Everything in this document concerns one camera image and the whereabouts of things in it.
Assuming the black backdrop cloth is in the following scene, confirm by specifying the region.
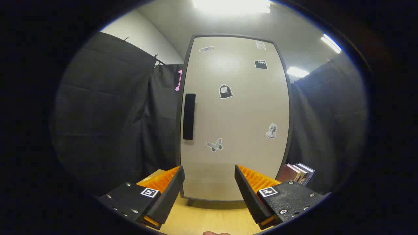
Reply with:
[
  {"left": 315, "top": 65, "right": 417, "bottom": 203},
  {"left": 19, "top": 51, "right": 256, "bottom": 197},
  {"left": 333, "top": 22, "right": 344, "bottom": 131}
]
[{"left": 51, "top": 31, "right": 368, "bottom": 196}]

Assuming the large ceiling light panel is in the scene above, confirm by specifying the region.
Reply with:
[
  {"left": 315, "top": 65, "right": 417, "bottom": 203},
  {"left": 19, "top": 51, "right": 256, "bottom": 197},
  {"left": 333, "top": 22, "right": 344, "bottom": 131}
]
[{"left": 193, "top": 0, "right": 271, "bottom": 15}]

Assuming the black door handle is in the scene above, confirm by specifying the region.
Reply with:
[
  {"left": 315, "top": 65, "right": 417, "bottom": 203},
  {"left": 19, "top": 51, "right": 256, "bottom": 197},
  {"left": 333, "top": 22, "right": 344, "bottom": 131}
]
[{"left": 183, "top": 93, "right": 196, "bottom": 141}]

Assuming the beige cabinet door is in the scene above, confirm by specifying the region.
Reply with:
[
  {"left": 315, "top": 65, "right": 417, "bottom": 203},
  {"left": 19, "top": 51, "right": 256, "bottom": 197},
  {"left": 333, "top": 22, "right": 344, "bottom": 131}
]
[{"left": 180, "top": 36, "right": 290, "bottom": 201}]

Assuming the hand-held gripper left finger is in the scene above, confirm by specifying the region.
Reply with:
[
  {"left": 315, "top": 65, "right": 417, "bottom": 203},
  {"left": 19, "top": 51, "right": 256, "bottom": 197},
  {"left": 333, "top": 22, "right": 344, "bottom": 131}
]
[{"left": 98, "top": 165, "right": 185, "bottom": 230}]

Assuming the small ceiling light panel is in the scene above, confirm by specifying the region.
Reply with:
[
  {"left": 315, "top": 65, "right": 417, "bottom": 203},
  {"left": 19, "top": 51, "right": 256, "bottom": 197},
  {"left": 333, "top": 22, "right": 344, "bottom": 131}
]
[{"left": 287, "top": 67, "right": 310, "bottom": 78}]

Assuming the pale cover book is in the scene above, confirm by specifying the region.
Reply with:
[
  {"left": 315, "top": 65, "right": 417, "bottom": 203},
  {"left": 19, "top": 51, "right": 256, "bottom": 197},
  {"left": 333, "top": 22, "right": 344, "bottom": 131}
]
[{"left": 289, "top": 163, "right": 308, "bottom": 186}]

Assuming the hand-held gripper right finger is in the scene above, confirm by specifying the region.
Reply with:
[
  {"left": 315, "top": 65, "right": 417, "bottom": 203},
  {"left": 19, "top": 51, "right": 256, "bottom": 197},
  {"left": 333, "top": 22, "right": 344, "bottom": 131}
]
[{"left": 234, "top": 164, "right": 331, "bottom": 230}]

